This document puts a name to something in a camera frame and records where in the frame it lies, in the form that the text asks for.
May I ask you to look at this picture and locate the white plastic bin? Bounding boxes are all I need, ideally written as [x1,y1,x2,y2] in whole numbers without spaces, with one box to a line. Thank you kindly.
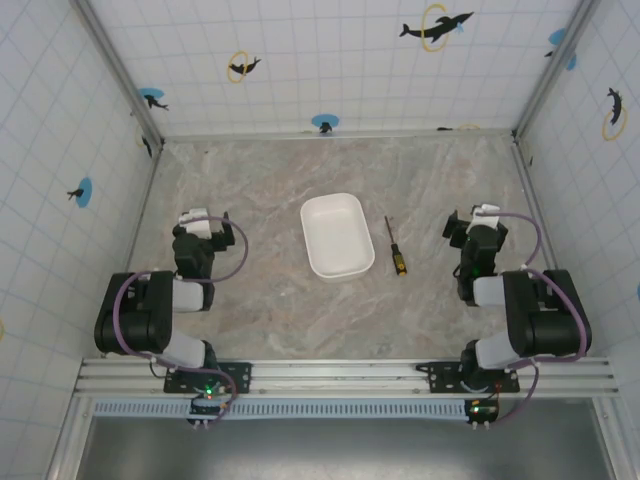
[299,192,377,283]

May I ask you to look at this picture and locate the dolphin blue circle sticker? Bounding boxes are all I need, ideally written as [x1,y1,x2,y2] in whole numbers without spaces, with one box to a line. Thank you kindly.
[310,113,341,136]
[136,86,171,113]
[66,176,95,209]
[543,27,579,72]

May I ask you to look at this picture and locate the controller board with green light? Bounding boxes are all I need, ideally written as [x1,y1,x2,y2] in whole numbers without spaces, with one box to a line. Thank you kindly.
[187,383,227,429]
[463,394,500,430]

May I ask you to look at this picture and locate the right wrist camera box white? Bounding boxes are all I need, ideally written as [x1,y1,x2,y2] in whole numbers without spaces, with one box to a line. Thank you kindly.
[469,202,502,230]

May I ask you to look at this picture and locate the yellow black handled screwdriver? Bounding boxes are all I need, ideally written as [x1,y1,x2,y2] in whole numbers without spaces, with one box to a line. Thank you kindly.
[383,215,409,278]

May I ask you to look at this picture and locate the aluminium frame side bar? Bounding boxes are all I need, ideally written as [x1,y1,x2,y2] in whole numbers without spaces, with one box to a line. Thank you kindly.
[511,133,557,274]
[121,142,165,281]

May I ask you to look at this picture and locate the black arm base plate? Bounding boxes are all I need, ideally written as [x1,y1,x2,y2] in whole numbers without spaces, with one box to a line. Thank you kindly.
[415,360,522,397]
[163,361,253,397]

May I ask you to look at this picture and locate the aluminium frame crossbar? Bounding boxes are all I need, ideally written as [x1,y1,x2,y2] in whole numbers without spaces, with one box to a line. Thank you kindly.
[160,127,517,143]

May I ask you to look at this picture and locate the small dolphin yellow ring sticker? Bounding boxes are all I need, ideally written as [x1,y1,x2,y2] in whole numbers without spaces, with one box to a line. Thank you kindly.
[226,48,263,84]

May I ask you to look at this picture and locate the aluminium mounting rail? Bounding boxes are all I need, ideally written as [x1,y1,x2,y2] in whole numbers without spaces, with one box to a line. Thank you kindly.
[73,356,615,400]

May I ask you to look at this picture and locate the aluminium frame post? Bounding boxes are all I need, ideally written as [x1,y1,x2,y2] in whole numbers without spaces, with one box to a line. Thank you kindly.
[80,0,166,147]
[512,0,599,139]

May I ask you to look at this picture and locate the grey slotted cable duct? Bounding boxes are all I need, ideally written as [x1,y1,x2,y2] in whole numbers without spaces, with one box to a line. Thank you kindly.
[92,397,474,419]

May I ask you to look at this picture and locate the large dolphin yellow ring sticker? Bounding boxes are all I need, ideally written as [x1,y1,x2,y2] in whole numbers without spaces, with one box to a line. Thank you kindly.
[398,3,476,54]

